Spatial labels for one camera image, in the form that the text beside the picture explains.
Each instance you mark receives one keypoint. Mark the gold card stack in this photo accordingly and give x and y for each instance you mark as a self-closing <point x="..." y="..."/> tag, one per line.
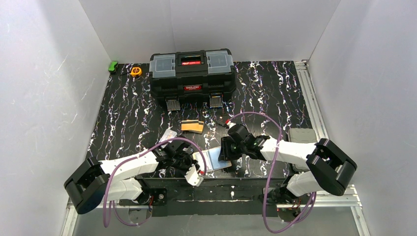
<point x="194" y="126"/>

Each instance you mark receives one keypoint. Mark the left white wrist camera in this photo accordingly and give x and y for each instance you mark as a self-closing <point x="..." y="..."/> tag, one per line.
<point x="192" y="176"/>

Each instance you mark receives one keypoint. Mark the black toolbox with clear lids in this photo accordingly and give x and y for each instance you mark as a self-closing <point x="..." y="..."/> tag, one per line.
<point x="207" y="76"/>

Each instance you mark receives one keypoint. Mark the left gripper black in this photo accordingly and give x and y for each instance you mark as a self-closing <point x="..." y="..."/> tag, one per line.
<point x="182" y="159"/>

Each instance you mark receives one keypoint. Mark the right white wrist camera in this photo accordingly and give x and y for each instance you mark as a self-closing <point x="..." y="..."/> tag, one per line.
<point x="228" y="124"/>

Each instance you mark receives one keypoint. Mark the grey pad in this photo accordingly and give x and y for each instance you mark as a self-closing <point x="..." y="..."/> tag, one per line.
<point x="305" y="139"/>

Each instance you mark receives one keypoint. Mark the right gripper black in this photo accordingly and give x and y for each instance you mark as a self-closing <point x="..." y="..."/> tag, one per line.
<point x="226" y="148"/>

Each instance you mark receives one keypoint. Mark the white aluminium table rail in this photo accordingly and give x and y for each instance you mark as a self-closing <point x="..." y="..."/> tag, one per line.
<point x="311" y="99"/>

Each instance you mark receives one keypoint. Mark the front aluminium rail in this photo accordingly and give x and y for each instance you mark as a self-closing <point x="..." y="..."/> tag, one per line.
<point x="223" y="211"/>

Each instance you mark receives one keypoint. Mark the yellow tape measure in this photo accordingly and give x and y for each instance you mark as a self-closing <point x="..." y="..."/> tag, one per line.
<point x="136" y="71"/>

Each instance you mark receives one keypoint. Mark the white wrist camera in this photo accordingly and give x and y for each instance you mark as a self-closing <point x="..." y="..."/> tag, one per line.
<point x="192" y="176"/>
<point x="228" y="124"/>

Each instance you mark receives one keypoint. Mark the green plastic object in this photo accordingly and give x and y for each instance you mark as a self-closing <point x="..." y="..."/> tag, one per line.
<point x="113" y="67"/>

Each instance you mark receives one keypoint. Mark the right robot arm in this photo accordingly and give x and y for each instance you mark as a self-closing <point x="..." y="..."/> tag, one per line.
<point x="326" y="167"/>

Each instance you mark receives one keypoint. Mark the tan card holder with sleeves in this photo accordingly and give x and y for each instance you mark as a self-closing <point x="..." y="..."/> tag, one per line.
<point x="211" y="156"/>

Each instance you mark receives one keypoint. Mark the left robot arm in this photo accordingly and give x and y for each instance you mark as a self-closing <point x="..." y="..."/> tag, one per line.
<point x="95" y="181"/>

